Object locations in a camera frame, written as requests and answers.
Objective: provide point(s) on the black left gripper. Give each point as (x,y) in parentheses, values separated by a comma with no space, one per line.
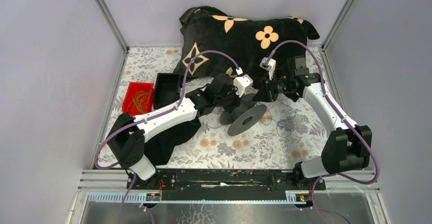
(236,99)

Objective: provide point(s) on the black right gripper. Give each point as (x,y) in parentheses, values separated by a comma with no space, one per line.
(262,95)

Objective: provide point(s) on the grey perforated spool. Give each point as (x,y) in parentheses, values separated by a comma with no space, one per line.
(243,117)

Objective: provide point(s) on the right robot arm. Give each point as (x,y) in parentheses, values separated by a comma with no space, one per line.
(346,146)

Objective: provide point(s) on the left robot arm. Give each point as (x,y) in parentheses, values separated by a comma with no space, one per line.
(129,135)

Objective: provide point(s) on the floral table mat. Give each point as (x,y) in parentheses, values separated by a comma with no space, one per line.
(289,132)

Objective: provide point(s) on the black flower-pattern plush blanket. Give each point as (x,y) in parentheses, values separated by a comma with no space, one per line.
(246,41)

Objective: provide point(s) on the black plastic box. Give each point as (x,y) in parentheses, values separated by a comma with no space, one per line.
(166,89)

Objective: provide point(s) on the red plastic box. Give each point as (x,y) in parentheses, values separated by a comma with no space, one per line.
(138,99)

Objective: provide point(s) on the black cloth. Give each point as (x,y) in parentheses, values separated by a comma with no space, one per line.
(159,149)

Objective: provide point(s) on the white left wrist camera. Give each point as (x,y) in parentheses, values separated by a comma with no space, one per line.
(241,82)

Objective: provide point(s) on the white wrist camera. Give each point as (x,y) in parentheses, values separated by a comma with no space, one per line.
(241,82)
(269,65)

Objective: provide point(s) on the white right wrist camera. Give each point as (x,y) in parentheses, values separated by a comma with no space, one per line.
(269,65)

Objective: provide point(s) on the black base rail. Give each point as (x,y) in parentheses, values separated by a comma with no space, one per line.
(229,185)

